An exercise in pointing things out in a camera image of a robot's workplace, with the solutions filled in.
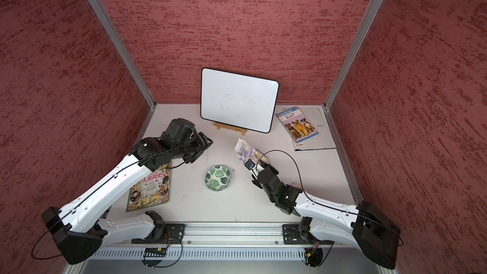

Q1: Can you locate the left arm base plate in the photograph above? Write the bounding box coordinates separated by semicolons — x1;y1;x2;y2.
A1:
131;223;186;246

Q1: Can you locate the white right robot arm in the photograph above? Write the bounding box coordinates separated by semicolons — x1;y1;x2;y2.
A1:
245;160;401;270

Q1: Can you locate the right aluminium corner post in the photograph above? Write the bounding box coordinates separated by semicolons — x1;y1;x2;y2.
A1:
324;0;399;110

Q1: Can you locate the instant oatmeal bag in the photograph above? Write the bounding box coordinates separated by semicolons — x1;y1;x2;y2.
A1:
235;138;270;164

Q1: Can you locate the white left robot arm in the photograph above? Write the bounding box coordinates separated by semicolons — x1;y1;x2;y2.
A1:
41;132;213;265

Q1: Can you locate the wooden easel stand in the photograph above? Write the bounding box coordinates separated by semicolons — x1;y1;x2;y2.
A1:
213;122;247;136

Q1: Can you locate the aluminium corner post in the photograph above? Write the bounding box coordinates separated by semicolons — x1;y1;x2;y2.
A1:
324;0;399;110
70;0;157;110

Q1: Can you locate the dog picture book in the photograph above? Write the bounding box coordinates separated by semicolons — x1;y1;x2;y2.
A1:
276;107;318;144

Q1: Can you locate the green leaf pattern bowl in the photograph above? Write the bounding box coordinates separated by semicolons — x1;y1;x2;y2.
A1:
205;166;232;192

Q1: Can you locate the white board black frame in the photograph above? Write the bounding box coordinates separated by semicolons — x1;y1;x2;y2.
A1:
200;68;280;133

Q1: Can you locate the left aluminium corner post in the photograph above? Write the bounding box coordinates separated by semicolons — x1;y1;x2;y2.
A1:
70;0;157;110

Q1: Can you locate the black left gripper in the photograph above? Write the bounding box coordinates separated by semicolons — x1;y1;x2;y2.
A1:
172;131;214;162

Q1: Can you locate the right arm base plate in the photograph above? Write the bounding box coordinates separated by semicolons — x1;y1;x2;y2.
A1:
282;224;317;246

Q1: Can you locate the aluminium front rail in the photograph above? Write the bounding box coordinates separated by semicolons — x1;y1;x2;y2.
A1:
64;220;389;263

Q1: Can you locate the colourful comic magazine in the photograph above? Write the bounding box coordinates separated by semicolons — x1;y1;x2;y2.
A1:
126;164;172;212

